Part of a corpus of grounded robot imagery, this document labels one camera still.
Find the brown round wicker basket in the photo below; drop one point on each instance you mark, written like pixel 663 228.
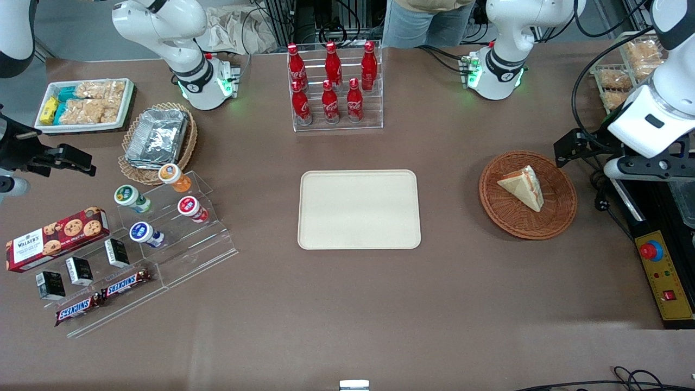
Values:
pixel 554 212

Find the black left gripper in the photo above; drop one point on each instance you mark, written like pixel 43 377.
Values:
pixel 596 137

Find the teal snack pack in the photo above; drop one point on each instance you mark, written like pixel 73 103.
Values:
pixel 61 113
pixel 66 94

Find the red lid yogurt cup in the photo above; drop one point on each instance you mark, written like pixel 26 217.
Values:
pixel 190 207

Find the orange lid yogurt cup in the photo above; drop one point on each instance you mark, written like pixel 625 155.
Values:
pixel 172 175

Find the Snickers chocolate bar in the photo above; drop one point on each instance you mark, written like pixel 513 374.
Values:
pixel 125 283
pixel 79 309

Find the clear acrylic stepped cup stand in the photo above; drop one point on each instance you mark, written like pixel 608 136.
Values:
pixel 201 244

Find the small black box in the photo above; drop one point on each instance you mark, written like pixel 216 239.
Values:
pixel 51 285
pixel 117 252
pixel 79 270

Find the red Walkers cookie box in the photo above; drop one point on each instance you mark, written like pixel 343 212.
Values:
pixel 54 239

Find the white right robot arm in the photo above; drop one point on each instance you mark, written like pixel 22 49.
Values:
pixel 163 27

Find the clear glass pan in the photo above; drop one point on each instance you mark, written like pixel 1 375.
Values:
pixel 685 203

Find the bagged pastry snack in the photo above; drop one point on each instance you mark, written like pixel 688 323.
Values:
pixel 616 99
pixel 614 80
pixel 643 57

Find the green lid yogurt cup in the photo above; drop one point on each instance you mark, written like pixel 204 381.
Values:
pixel 129 196

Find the white rectangular snack tray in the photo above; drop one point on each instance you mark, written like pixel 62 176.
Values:
pixel 126 106

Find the red emergency stop button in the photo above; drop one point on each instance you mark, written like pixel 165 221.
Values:
pixel 650 250

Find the yellow control box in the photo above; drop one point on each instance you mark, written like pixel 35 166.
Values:
pixel 670 277

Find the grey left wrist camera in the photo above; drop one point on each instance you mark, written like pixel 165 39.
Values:
pixel 646 169

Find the yellow snack box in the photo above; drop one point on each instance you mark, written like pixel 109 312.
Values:
pixel 49 110

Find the clear acrylic stepped snack stand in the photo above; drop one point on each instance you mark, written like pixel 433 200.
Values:
pixel 125 307

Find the light oval wicker basket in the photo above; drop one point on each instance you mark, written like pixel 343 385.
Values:
pixel 187 146

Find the blue lid yogurt cup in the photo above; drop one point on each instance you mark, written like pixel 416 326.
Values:
pixel 143 233

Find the clear acrylic bottle rack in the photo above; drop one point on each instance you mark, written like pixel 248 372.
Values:
pixel 339 126

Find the crumpled beige bag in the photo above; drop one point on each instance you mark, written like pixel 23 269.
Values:
pixel 233 30

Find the triangular sandwich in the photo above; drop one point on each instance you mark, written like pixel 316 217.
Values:
pixel 522 186

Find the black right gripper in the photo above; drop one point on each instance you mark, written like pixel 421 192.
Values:
pixel 20 145

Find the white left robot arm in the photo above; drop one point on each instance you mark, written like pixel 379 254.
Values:
pixel 510 32

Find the stack of foil containers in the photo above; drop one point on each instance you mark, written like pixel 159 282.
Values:
pixel 157 138

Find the red cola bottle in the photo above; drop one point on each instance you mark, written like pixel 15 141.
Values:
pixel 296 65
pixel 330 106
pixel 354 103
pixel 301 106
pixel 369 65
pixel 333 62

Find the black appliance base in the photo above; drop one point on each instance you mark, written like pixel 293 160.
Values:
pixel 651 212

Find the person in blue jeans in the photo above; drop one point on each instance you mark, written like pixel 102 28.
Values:
pixel 418 24

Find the beige plastic serving tray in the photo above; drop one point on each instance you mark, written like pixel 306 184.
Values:
pixel 358 209

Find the clear bag of rice crackers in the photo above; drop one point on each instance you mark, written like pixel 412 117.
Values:
pixel 89 111
pixel 100 89

